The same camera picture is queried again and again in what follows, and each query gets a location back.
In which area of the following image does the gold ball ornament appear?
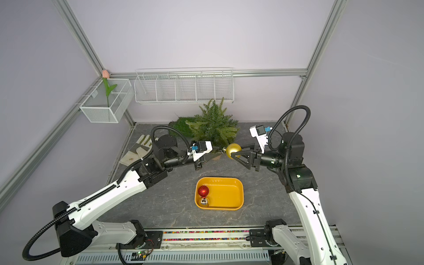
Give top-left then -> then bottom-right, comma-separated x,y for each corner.
225,143 -> 242,159

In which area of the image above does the red ribbed ball ornament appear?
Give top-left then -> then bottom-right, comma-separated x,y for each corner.
198,185 -> 209,198

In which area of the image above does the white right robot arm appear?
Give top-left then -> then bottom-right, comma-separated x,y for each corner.
226,105 -> 348,265

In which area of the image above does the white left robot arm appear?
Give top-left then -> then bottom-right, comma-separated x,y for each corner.
22,125 -> 218,261

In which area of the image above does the small green christmas tree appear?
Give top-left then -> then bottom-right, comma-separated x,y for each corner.
185,98 -> 240,150

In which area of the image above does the small silver bell ornament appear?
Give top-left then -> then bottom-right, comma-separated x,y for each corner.
199,197 -> 209,207

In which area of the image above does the yellow plastic tray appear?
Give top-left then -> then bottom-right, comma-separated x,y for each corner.
194,177 -> 245,211

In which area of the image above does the green artificial grass mat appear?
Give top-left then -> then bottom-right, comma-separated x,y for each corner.
168,117 -> 195,138

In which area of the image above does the white gardening glove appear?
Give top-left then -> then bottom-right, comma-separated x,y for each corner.
119,135 -> 152,166

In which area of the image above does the small white mesh basket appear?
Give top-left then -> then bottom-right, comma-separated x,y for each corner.
80,78 -> 135,124

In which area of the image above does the artificial pink tulip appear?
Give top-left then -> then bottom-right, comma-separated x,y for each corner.
102,70 -> 117,107

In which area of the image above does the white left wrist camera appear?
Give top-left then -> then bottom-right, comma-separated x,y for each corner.
190,141 -> 212,156

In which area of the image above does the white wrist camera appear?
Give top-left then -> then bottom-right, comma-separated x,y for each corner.
250,125 -> 272,153
190,141 -> 212,156

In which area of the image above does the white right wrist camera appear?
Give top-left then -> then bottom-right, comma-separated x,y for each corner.
250,125 -> 272,153

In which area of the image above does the long white wire shelf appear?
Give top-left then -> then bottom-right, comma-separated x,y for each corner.
134,67 -> 235,104

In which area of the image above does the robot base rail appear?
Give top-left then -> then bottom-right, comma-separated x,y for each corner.
59,226 -> 345,265

